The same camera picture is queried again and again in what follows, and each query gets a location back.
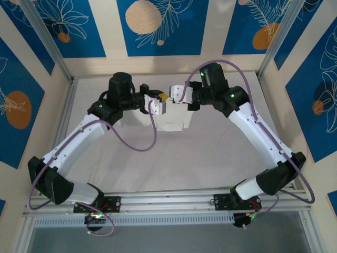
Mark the teal white paper box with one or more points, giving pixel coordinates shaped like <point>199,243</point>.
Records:
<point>173,117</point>

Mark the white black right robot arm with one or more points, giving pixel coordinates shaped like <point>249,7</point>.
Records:
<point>260,137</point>

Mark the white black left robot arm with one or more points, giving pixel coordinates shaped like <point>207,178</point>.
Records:
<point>73,142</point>

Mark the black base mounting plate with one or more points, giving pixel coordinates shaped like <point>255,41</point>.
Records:
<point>221,201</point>
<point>114,204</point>

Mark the black base electronics housing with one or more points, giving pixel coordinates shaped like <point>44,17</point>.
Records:
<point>92,218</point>
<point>241,221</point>

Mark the aluminium table edge rail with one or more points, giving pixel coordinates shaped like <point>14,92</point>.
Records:
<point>65,110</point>
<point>263,82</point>

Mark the aluminium corner post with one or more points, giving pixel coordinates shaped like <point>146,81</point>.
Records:
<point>279,39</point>
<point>49,42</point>

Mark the long aluminium frame beam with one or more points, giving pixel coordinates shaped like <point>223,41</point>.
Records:
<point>168,204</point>

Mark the aluminium frame strut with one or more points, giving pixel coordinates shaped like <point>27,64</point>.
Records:
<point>26,234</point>
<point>308,232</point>

